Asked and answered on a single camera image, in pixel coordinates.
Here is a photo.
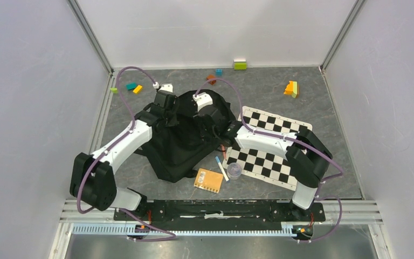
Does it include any white blue marker pen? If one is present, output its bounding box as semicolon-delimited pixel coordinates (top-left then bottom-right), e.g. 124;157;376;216
215;156;230;182

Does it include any white cable duct strip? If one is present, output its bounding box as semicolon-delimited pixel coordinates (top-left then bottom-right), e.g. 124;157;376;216
72;223;301;237

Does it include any teal block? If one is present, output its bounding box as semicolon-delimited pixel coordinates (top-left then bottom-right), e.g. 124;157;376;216
126;83;137;91

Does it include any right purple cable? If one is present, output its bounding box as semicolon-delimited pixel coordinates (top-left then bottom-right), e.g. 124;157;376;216
194;78;344;244

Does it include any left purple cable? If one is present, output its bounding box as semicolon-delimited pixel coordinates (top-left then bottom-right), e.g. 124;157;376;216
75;66;158;215

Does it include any black white chessboard mat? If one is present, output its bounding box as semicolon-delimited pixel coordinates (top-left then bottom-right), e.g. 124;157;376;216
222;106;313;190

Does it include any green half-round block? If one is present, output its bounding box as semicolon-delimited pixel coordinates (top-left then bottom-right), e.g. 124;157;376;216
110;87;118;94

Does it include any yellow small block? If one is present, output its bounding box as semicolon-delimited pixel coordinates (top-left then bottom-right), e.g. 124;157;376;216
133;85;143;94

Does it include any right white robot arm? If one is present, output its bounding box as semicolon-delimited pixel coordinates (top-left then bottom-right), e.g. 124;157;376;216
197;104;334;220

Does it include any clear paperclip jar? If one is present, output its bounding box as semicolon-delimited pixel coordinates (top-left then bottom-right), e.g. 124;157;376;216
226;162;242;179

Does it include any orange pencil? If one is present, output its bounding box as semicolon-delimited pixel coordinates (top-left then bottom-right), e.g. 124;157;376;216
220;145;227;159

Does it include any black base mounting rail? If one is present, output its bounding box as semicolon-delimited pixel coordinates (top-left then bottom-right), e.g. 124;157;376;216
133;199;326;231

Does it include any purple cable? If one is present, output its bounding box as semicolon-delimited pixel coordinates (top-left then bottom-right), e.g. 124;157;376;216
194;78;344;244
75;66;158;215

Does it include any brown spiral notebook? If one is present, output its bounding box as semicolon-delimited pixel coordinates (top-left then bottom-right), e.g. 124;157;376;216
194;168;224;193

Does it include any orange stepped block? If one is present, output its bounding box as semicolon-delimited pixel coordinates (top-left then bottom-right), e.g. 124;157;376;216
284;81;294;95

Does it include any green white block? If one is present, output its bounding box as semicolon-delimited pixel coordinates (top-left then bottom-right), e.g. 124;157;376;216
233;58;247;70

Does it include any yellow-green block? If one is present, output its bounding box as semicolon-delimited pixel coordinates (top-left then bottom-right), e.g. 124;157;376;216
292;81;299;98

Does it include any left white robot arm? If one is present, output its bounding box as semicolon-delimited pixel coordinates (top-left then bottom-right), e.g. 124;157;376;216
69;90;177;220

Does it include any brown cube block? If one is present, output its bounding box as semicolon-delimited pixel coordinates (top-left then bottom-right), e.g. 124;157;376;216
206;74;216;85

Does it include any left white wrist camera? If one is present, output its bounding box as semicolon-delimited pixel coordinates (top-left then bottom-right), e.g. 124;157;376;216
153;82;174;94

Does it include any black student backpack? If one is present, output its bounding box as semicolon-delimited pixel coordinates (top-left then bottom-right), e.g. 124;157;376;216
135;90;233;182

